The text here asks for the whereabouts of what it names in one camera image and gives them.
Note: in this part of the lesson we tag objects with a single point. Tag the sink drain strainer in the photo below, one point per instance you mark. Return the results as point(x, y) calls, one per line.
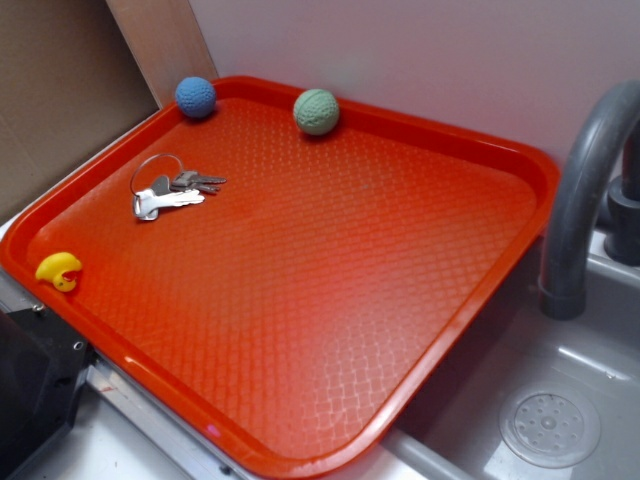
point(549, 425)

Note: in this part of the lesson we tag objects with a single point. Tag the blue textured ball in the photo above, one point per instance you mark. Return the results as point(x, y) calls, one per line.
point(195, 97)

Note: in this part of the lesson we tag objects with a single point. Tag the green textured ball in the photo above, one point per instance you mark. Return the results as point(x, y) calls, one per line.
point(316, 112)

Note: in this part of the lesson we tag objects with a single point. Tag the dark faucet handle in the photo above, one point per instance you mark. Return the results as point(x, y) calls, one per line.
point(622, 243)

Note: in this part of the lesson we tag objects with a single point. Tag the grey small key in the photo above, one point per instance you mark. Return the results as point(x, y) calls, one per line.
point(190, 179)

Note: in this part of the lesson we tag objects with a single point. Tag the orange plastic tray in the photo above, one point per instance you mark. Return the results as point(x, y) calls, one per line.
point(290, 317)

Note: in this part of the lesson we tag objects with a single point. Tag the grey curved faucet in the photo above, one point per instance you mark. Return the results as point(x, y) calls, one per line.
point(594, 161)

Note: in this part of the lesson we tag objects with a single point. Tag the wooden board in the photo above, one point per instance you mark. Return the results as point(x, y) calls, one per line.
point(166, 42)

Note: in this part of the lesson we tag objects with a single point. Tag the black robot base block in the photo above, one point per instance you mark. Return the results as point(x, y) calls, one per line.
point(44, 364)

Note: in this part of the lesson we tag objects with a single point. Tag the yellow rubber duck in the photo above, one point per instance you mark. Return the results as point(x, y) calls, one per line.
point(61, 270)

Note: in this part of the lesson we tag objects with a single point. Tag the grey sink basin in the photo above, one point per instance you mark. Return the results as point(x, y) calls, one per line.
point(450, 429)

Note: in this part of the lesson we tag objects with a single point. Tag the large silver key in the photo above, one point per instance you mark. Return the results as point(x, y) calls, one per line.
point(147, 203)

